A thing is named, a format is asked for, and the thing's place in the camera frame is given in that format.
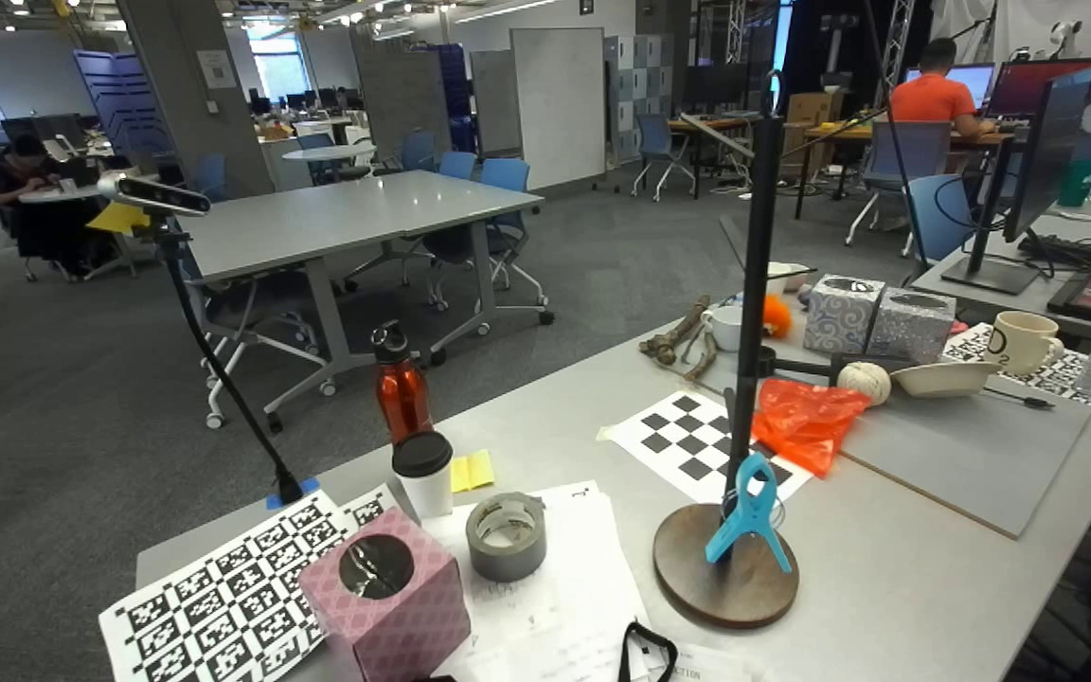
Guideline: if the blue plastic peg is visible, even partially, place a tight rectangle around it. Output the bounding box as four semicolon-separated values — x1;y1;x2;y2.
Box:
702;450;794;581

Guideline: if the black hanger stand wooden base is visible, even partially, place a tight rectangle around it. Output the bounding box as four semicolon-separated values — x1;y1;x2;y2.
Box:
648;71;803;634

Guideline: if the yellow sticky note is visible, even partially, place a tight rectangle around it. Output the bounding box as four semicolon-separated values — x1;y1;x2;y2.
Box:
448;446;501;495

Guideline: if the red water bottle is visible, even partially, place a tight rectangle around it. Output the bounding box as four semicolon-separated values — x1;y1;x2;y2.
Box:
367;320;436;446

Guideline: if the black white checkerboard paper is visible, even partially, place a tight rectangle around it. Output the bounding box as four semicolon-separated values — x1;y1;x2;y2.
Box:
596;385;819;508

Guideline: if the blue office chair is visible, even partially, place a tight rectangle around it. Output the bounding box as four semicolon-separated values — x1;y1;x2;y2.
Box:
473;153;556;331

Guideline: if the white cup with black lid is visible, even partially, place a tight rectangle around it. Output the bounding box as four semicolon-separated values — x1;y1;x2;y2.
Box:
390;427;457;523

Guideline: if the small orange ball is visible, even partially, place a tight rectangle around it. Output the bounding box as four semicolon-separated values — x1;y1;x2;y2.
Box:
763;291;801;341

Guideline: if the white partition board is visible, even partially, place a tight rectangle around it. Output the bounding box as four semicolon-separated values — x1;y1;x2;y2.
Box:
506;28;611;192

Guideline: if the large grey office table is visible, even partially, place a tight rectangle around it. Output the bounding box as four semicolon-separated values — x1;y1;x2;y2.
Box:
178;166;548;432

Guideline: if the orange plastic bag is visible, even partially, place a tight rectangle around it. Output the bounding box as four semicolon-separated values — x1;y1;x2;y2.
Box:
745;375;880;480

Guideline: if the white patterned box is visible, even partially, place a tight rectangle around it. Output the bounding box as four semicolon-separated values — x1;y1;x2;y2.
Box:
801;274;885;361
866;284;958;366

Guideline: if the office chair with white legs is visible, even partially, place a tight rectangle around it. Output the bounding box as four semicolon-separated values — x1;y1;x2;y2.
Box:
181;270;336;437

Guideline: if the white ball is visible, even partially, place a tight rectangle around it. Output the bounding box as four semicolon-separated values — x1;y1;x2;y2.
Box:
833;355;895;411

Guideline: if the shallow beige bowl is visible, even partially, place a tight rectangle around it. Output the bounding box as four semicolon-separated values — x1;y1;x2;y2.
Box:
890;355;1009;400

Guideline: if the grey office chair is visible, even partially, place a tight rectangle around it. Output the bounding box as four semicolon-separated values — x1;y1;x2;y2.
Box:
841;118;956;250

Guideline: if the printed marker tag sheet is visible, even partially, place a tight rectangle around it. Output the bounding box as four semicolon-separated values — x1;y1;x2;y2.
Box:
93;484;407;682

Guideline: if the grey rectangular mat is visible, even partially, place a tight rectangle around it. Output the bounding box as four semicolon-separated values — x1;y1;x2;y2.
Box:
841;375;1091;543

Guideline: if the person in orange shirt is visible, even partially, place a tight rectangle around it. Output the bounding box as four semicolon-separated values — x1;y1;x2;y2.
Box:
881;36;1004;143

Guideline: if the cream ceramic mug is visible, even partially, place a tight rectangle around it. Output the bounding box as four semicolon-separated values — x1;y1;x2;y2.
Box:
989;306;1063;384

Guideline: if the marker tag sheet under mug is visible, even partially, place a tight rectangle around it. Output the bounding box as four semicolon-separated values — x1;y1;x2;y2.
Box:
938;320;1091;419

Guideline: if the seated person in dark clothes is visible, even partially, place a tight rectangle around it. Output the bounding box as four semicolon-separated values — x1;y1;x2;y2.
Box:
0;118;105;279

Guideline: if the black computer monitor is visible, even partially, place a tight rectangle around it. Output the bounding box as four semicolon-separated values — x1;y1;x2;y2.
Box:
938;70;1091;299

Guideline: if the black camera on thin stand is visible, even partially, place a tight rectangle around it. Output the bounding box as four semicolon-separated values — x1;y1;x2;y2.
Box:
109;176;312;508

